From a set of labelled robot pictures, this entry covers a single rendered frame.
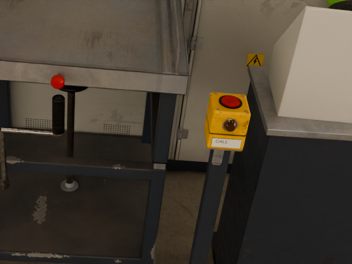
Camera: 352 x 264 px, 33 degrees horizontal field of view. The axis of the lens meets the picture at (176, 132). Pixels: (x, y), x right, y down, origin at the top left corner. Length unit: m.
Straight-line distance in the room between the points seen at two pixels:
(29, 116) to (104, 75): 0.96
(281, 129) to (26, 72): 0.63
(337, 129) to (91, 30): 0.68
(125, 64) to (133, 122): 0.90
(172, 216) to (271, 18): 0.81
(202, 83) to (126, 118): 0.33
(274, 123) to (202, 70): 0.75
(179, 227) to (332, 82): 0.97
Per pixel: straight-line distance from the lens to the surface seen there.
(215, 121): 1.26
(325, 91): 1.54
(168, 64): 1.49
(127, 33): 1.62
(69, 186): 2.10
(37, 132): 1.54
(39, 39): 1.57
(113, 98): 2.30
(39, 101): 2.34
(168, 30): 1.65
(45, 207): 2.05
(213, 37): 2.16
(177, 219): 2.29
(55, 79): 1.43
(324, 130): 1.55
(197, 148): 2.42
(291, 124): 1.54
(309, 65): 1.49
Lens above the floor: 1.57
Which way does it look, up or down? 35 degrees down
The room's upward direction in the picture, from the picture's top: 8 degrees clockwise
